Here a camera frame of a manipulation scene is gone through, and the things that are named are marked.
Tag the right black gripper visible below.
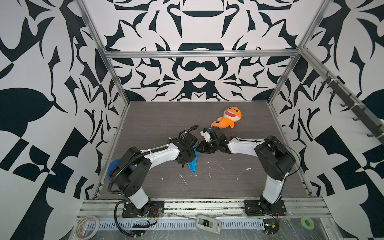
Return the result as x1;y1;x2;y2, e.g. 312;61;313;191
194;140;220;154

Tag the blue square paper sheet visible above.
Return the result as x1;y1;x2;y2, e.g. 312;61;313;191
187;146;198;175

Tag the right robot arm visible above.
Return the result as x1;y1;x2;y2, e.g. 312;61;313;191
197;127;296;208

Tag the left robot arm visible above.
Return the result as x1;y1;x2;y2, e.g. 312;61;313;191
107;125;199;210

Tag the orange shark plush toy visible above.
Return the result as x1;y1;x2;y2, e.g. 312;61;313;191
211;107;242;129

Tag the blue round cloth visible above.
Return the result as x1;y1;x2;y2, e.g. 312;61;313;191
107;159;120;181

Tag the small black electronics board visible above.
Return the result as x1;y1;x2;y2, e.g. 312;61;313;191
263;219;280;236

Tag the green tape roll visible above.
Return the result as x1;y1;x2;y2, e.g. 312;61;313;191
301;217;315;230

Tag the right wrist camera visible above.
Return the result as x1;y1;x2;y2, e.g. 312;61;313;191
200;129;212;143

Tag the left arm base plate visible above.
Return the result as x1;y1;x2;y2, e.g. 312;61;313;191
122;200;165;218

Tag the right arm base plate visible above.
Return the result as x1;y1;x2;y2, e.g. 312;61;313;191
244;199;287;217

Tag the grey switch box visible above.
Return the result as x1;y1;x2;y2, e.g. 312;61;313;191
196;215;222;234

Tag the black corrugated cable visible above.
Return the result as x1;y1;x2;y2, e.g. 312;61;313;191
113;200;157;238

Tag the white slotted cable duct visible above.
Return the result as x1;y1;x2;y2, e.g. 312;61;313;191
99;219;265;231

